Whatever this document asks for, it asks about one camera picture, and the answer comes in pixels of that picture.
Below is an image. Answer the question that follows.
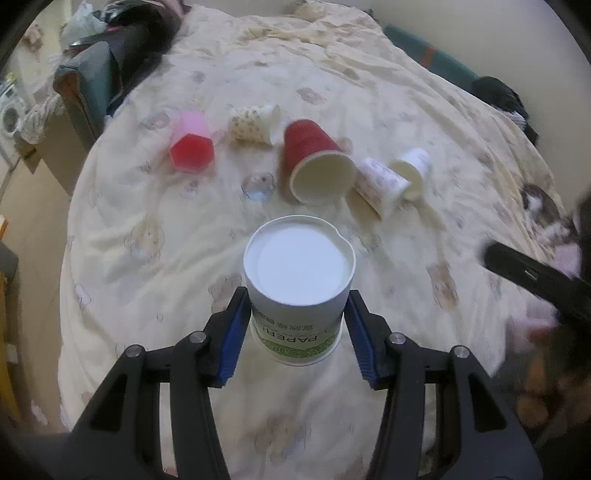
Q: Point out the white paper cup green label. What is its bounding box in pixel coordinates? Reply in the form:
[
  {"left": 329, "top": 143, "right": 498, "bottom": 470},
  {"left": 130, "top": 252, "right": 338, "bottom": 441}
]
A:
[{"left": 242, "top": 215, "right": 357, "bottom": 367}]

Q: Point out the cream printed blanket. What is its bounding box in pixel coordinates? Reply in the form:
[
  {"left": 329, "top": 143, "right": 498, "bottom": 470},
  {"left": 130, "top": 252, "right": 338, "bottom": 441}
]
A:
[{"left": 58, "top": 7, "right": 583, "bottom": 480}]

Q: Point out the green cushion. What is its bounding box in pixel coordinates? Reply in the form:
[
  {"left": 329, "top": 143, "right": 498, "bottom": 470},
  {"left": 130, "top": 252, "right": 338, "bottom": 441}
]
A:
[{"left": 382, "top": 25, "right": 482, "bottom": 89}]

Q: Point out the dark cloth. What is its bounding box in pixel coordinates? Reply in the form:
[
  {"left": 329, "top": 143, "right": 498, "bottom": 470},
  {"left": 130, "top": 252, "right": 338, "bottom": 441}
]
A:
[{"left": 473, "top": 76, "right": 540, "bottom": 141}]

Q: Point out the patterned paper cup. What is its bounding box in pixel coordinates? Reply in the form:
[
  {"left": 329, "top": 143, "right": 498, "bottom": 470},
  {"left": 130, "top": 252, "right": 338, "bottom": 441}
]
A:
[
  {"left": 353, "top": 157, "right": 412, "bottom": 220},
  {"left": 228, "top": 104, "right": 282, "bottom": 147}
]

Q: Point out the dark green chair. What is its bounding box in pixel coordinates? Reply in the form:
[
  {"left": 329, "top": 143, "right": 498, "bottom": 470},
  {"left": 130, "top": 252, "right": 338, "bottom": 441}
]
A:
[{"left": 52, "top": 41, "right": 163, "bottom": 149}]

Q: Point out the plain white paper cup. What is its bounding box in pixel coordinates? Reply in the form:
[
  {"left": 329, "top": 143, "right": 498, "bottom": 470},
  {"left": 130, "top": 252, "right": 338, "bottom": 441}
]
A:
[{"left": 390, "top": 148, "right": 433, "bottom": 202}]

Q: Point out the pink plastic cup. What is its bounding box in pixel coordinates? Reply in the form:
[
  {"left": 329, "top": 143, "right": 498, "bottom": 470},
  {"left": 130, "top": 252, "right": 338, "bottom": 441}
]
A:
[{"left": 168, "top": 111, "right": 217, "bottom": 174}]

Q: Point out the red paper cup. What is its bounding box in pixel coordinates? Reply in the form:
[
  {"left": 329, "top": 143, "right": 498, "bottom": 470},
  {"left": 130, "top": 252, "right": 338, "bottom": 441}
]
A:
[{"left": 277, "top": 119, "right": 358, "bottom": 207}]

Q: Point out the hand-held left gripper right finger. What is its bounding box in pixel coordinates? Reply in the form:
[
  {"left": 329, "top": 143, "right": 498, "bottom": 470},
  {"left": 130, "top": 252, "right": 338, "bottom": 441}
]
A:
[{"left": 345, "top": 289, "right": 546, "bottom": 480}]

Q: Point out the black clothes pile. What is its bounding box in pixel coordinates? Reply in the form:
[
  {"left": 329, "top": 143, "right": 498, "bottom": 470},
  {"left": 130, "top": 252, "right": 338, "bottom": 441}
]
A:
[{"left": 69, "top": 0, "right": 191, "bottom": 63}]

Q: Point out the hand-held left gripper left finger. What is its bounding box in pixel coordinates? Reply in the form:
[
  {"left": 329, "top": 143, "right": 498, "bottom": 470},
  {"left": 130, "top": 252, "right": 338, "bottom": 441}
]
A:
[{"left": 46, "top": 286, "right": 253, "bottom": 480}]

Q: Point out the clear plastic cup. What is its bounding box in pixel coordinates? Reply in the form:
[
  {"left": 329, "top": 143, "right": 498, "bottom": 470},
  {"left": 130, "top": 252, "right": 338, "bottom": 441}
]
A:
[{"left": 243, "top": 172, "right": 274, "bottom": 202}]

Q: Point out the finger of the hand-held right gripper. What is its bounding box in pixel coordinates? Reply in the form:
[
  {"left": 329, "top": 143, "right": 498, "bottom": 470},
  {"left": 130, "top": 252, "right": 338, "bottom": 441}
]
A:
[{"left": 481, "top": 242, "right": 591, "bottom": 325}]

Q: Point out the white washing machine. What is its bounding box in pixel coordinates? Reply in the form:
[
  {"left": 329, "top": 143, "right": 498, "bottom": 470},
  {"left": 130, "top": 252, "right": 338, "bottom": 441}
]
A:
[{"left": 0, "top": 83, "right": 29, "bottom": 160}]

